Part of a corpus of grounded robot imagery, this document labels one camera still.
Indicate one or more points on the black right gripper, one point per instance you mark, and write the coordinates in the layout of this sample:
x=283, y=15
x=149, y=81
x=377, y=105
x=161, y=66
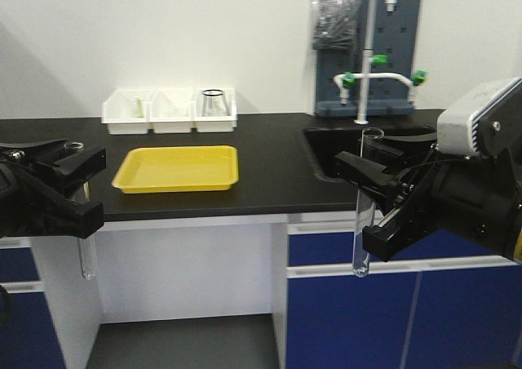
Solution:
x=476, y=200

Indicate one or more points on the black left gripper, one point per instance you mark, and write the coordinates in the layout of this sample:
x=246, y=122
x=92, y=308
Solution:
x=31, y=208

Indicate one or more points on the tall clear test tube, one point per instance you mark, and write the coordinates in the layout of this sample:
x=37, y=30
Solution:
x=365, y=209

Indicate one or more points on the short clear test tube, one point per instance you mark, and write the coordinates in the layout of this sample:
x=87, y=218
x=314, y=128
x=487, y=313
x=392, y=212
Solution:
x=86, y=246

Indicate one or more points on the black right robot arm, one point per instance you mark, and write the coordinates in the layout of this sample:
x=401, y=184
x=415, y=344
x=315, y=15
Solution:
x=421, y=190

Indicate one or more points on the yellow plastic tray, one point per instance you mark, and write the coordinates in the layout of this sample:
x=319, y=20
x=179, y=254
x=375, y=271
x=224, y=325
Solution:
x=178, y=169

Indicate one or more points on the black lab sink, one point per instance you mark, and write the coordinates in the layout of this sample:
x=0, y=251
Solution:
x=323, y=144

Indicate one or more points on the white bin left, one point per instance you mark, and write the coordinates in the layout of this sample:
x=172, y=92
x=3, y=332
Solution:
x=118, y=112

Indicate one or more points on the white bin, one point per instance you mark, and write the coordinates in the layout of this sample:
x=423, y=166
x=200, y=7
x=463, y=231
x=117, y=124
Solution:
x=118, y=112
x=215, y=124
x=171, y=111

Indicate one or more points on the glass beaker with yellow stick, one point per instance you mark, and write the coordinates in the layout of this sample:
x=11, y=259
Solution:
x=139, y=108

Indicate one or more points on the white lab faucet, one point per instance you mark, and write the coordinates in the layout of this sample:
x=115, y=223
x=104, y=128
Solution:
x=344, y=81

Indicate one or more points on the white bin middle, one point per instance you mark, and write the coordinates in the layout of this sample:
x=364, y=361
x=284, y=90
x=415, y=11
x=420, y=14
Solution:
x=171, y=111

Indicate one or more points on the blue cabinet door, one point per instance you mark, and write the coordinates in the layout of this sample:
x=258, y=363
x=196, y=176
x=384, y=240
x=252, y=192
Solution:
x=441, y=303

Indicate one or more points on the white bin right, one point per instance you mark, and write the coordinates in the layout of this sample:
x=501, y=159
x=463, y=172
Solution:
x=215, y=124

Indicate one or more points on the grey pegboard drying rack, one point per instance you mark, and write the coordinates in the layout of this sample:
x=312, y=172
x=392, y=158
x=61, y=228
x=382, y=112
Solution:
x=394, y=38

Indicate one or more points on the clear plastic bag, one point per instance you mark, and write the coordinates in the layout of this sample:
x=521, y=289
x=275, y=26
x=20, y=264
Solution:
x=335, y=24

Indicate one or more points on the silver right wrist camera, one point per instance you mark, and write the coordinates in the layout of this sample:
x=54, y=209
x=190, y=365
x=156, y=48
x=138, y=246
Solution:
x=484, y=121

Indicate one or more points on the black wire tripod stand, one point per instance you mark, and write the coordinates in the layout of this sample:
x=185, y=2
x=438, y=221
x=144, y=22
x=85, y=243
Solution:
x=214, y=103

